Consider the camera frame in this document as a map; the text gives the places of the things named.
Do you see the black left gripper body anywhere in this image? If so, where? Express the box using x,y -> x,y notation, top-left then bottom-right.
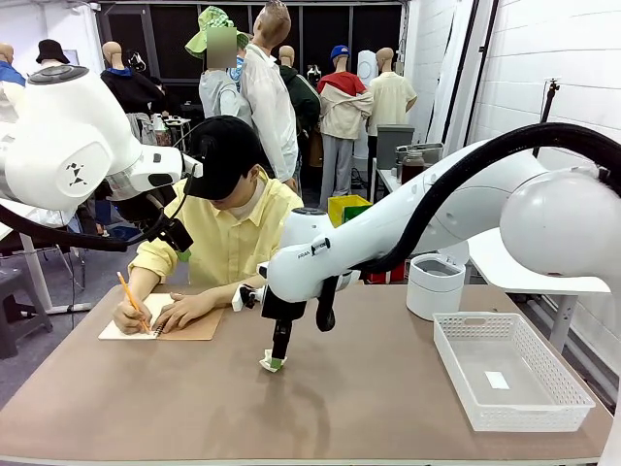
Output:
112,185 -> 178,235

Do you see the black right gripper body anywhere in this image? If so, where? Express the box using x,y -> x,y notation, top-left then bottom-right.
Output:
261,286 -> 308,322

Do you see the white paper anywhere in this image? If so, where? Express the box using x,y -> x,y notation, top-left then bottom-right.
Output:
259,348 -> 288,374

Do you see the yellow pencil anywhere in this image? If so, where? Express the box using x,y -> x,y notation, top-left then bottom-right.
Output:
115,271 -> 152,335

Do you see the spiral notebook brown cover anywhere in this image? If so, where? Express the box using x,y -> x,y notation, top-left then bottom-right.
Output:
98,292 -> 225,342

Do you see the person's left forearm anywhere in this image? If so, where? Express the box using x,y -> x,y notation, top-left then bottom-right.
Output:
208,279 -> 266,308

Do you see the person's right forearm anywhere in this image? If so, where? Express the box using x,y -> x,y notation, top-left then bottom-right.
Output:
118,265 -> 164,312

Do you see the person's left hand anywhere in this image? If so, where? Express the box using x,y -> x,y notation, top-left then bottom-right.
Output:
154,292 -> 219,335

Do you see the person's right hand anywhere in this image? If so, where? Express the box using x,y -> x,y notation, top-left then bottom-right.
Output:
112,301 -> 154,336

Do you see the person's yellow shirt torso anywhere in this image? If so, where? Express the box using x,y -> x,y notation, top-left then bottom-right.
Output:
128,167 -> 305,287

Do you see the person's head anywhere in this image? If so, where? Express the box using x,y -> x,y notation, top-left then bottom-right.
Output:
212,162 -> 269,219

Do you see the black cap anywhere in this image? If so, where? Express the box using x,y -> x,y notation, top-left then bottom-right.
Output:
185,115 -> 266,201

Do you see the yellow recycling bin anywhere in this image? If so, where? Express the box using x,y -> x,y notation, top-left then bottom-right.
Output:
327,194 -> 373,228

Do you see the mannequin black jacket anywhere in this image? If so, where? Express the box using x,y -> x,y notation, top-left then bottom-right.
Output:
100,41 -> 169,116

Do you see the green recycling bin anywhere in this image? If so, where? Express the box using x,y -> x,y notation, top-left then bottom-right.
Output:
342,204 -> 375,225

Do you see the white table with legs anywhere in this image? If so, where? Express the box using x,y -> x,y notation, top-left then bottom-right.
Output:
0,196 -> 93,316

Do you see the mannequin with green hat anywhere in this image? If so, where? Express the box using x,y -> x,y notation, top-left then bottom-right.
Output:
185,5 -> 254,127

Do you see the white round trash can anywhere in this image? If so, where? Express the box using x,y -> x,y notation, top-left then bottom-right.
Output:
406,241 -> 471,321

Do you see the small white table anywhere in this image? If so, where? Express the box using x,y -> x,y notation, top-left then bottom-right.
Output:
376,167 -> 404,195

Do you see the tall mannequin white shirt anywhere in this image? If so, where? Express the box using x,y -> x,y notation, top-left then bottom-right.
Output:
241,0 -> 300,193

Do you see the mannequin black bucket hat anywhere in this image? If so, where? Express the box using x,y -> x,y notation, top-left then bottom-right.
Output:
36,38 -> 72,69

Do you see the mannequin blue shirt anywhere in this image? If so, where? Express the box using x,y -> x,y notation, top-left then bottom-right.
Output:
0,42 -> 26,122

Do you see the mannequin dark green hoodie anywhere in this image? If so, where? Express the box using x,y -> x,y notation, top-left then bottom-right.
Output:
278,45 -> 321,147

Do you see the brown glass jar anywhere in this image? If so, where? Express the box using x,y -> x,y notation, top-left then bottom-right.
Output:
400,150 -> 427,185

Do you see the grey plastic bin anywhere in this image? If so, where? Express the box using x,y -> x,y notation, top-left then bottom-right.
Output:
376,124 -> 416,171

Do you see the mannequin blue cap red jacket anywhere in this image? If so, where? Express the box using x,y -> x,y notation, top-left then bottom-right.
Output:
315,45 -> 374,215

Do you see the metal container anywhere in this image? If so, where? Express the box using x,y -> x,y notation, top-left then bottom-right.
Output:
395,142 -> 443,166

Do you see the mannequin cream shirt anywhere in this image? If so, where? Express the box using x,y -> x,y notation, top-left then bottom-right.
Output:
367,47 -> 418,138

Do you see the white oval device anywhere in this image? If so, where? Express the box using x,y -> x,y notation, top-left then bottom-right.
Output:
356,50 -> 379,88

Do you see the white side table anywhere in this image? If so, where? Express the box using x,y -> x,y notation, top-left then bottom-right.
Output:
468,227 -> 612,355

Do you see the white perforated plastic basket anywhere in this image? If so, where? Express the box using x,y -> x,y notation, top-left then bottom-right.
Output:
432,311 -> 597,432

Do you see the black tripod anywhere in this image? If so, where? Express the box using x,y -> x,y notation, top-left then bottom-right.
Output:
531,77 -> 562,159

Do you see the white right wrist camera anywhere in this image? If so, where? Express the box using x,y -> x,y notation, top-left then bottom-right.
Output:
231,283 -> 268,313

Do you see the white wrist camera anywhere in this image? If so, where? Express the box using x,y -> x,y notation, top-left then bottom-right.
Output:
181,152 -> 204,179
231,283 -> 268,313

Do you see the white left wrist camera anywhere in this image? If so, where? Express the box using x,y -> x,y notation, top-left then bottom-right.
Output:
181,152 -> 204,179

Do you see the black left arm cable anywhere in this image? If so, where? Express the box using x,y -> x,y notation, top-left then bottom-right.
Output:
0,193 -> 176,253

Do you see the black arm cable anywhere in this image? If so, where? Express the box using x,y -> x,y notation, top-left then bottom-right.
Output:
0,193 -> 176,253
314,121 -> 621,334

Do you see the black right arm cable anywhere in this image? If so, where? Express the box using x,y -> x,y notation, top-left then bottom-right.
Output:
314,121 -> 621,334

